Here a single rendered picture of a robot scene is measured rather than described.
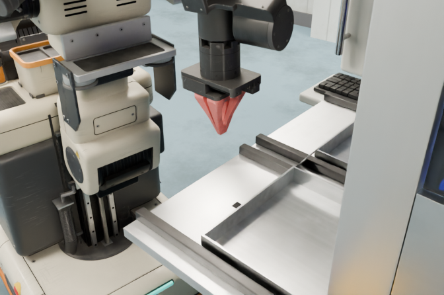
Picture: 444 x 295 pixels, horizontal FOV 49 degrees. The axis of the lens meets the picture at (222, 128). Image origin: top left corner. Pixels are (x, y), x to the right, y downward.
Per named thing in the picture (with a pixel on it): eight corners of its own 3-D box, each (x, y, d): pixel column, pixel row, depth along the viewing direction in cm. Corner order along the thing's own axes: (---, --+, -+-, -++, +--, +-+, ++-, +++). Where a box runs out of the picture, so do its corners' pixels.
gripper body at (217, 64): (232, 102, 65) (231, 49, 62) (180, 82, 71) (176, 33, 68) (262, 86, 69) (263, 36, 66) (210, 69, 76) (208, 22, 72)
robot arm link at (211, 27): (213, -16, 67) (187, -7, 63) (256, -10, 64) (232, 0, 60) (214, 32, 71) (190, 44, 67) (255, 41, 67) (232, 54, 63)
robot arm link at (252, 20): (209, -67, 62) (170, -28, 58) (290, -60, 56) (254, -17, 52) (230, 10, 71) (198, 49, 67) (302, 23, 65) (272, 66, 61)
